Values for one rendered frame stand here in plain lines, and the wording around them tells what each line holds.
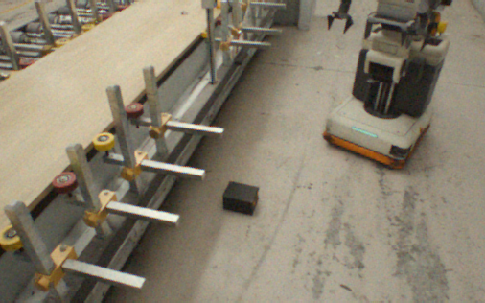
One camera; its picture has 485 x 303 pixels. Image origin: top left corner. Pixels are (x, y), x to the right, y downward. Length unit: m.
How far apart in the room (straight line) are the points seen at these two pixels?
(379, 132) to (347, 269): 1.03
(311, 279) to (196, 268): 0.62
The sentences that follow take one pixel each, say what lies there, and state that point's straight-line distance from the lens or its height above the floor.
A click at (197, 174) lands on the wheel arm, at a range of 1.44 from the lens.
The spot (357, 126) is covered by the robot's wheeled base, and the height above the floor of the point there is 0.27.
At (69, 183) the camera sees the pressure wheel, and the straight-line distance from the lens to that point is 1.39.
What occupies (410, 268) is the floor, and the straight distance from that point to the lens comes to 2.33.
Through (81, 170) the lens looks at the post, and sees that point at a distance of 1.23.
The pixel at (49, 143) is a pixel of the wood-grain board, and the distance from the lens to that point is 1.64.
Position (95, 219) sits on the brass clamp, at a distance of 1.35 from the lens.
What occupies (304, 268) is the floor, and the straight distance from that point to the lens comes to 2.18.
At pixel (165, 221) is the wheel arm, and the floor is 0.82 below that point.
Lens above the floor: 1.75
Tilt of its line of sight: 38 degrees down
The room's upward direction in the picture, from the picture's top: 1 degrees counter-clockwise
